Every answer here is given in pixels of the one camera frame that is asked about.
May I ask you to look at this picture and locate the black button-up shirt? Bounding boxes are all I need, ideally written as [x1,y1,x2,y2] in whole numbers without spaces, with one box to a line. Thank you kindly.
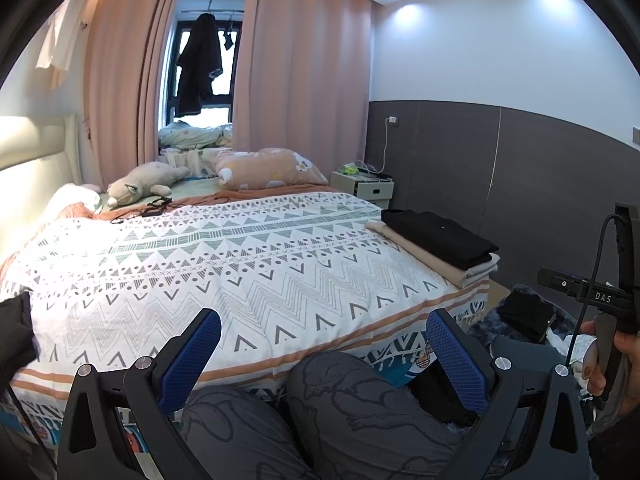
[381,209,499,270]

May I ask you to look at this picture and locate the person right hand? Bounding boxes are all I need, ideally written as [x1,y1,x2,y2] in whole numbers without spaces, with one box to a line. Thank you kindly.
[579,318,640,401]

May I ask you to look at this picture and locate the folded beige cloth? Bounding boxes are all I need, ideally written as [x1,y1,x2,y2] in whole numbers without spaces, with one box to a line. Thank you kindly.
[364,221,500,289]

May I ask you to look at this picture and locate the patterned white duvet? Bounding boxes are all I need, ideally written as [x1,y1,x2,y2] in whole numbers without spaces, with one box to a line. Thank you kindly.
[1,191,489,446]

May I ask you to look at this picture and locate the person grey patterned trousers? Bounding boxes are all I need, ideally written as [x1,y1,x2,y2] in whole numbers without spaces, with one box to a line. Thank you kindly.
[180,352,466,479]

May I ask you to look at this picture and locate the beige seal plush toy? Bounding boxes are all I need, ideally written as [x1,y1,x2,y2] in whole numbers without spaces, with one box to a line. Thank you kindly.
[106,162,190,209]

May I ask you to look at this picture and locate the peach cartoon pillow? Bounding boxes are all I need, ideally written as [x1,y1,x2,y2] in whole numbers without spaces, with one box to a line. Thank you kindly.
[213,148,329,191]

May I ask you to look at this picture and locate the folded black garment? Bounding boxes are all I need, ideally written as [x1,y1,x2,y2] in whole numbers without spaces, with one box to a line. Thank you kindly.
[0,292,38,391]

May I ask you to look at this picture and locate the white bedside cabinet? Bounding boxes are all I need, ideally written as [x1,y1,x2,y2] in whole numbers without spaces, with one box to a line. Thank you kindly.
[330,171,395,209]

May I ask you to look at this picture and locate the white pillow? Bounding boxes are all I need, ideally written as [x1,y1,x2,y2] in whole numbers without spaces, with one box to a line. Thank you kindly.
[44,183,102,216]

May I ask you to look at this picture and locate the crumpled light green blanket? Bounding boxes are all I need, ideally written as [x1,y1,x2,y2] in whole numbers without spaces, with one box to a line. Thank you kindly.
[157,120,233,150]

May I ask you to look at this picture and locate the cream padded headboard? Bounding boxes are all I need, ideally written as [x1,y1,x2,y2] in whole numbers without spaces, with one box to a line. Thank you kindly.
[1,115,82,255]

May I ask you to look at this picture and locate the black hanging jacket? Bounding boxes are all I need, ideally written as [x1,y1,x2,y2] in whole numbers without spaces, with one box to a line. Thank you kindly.
[175,13,224,117]

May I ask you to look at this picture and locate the pink curtain right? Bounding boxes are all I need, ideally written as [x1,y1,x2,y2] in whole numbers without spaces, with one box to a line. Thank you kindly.
[232,0,373,174]

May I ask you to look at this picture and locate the pink curtain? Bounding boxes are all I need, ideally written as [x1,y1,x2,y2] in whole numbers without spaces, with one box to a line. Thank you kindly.
[232,0,373,174]
[84,0,177,185]

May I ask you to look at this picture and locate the pink curtain left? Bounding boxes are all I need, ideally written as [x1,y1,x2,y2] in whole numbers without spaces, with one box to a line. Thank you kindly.
[84,0,177,185]

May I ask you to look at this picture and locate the white hanging garment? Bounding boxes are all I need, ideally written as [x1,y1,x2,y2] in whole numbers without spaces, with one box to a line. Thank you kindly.
[36,0,89,89]

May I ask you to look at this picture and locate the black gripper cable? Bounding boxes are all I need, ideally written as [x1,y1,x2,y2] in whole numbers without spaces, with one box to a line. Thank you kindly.
[564,212,626,366]

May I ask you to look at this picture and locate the black charger with cable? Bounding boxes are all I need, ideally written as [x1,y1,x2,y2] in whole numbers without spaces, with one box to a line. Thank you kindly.
[110,197,172,224]

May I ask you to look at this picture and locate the white charging cable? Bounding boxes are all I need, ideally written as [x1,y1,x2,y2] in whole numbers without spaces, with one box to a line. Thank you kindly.
[359,115,402,176]

